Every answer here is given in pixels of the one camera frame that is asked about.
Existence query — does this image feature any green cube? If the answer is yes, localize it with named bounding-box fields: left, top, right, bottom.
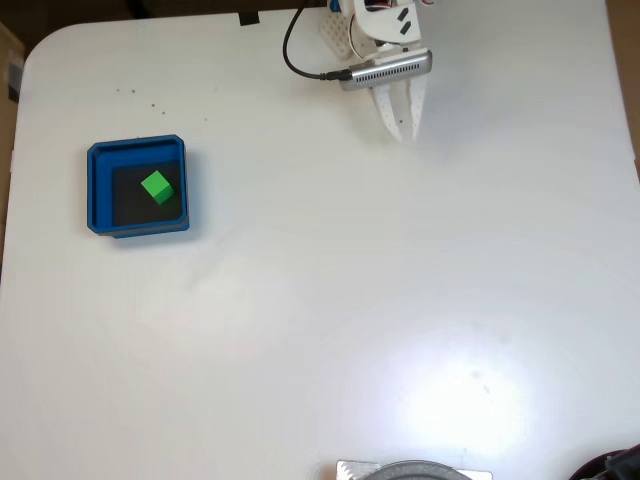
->
left=140, top=169, right=176, bottom=207

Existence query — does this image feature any blue box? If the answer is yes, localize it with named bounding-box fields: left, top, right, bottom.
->
left=86, top=133, right=192, bottom=240

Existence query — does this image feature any grey round object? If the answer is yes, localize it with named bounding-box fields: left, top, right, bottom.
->
left=367, top=459, right=474, bottom=480

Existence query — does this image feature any silver flat plate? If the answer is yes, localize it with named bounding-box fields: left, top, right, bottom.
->
left=335, top=458, right=494, bottom=480

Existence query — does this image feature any dark object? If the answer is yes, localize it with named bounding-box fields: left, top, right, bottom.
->
left=569, top=444, right=640, bottom=480

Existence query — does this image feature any silver camera box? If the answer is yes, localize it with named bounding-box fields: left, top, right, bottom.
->
left=339, top=48, right=434, bottom=94

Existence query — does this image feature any black camera cable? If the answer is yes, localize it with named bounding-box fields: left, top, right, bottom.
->
left=281, top=0, right=354, bottom=83

